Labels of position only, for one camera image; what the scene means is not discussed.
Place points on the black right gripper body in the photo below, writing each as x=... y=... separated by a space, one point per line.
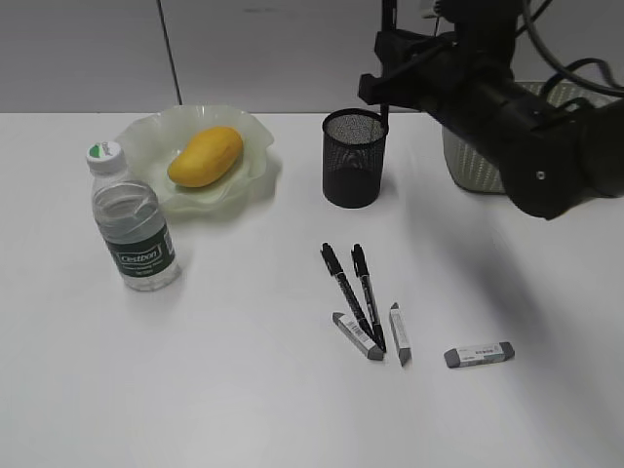
x=472 y=92

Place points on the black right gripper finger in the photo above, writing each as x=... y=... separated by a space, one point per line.
x=408 y=85
x=394 y=47

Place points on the yellow mango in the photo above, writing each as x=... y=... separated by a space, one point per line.
x=207 y=157

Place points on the grey white eraser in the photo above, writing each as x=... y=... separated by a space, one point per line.
x=399 y=332
x=479 y=355
x=352 y=330

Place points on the clear water bottle green label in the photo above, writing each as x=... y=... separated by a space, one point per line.
x=130 y=221

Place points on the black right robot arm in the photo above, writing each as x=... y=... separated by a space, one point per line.
x=600 y=134

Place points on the light green woven basket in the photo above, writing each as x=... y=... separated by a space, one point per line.
x=471 y=172

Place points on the black mesh pen holder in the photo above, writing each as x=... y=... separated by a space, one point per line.
x=353 y=156

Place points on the frosted green wavy plate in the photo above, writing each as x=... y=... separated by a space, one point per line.
x=151 y=144

